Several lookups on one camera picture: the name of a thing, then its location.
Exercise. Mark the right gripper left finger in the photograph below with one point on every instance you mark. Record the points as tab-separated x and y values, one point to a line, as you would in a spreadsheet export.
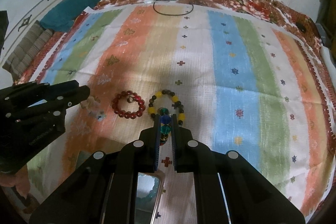
103	188

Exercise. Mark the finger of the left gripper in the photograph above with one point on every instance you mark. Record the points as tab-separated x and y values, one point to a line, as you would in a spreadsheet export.
35	89
71	96

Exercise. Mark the white headboard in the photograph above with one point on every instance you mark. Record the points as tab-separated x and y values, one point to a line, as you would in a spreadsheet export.
18	31

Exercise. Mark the person's left hand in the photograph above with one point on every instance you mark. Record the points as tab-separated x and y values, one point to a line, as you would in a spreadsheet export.
19	180

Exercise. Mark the striped colourful cloth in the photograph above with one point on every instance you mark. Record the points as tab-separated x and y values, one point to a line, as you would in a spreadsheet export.
245	85

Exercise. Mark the small black object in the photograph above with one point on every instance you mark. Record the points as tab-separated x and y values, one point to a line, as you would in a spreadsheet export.
301	27

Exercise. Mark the silver metal tin box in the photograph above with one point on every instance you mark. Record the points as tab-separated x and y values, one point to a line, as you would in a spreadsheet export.
149	191

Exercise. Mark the striped brown cushion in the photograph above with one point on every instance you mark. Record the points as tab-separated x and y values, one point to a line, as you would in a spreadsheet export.
27	49

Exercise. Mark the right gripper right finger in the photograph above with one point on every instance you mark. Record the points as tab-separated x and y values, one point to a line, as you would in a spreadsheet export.
228	189

